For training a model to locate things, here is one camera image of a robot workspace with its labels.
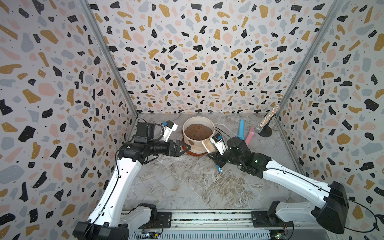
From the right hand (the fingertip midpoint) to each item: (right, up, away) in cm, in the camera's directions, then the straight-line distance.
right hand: (210, 152), depth 74 cm
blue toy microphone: (+25, +11, +37) cm, 46 cm away
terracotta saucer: (-11, -4, +21) cm, 24 cm away
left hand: (-12, +4, -7) cm, 14 cm away
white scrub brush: (+1, +3, -3) cm, 5 cm away
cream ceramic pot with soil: (-8, +11, +23) cm, 27 cm away
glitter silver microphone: (+31, +11, +21) cm, 39 cm away
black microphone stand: (+43, +9, +35) cm, 57 cm away
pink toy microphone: (+30, +6, +32) cm, 44 cm away
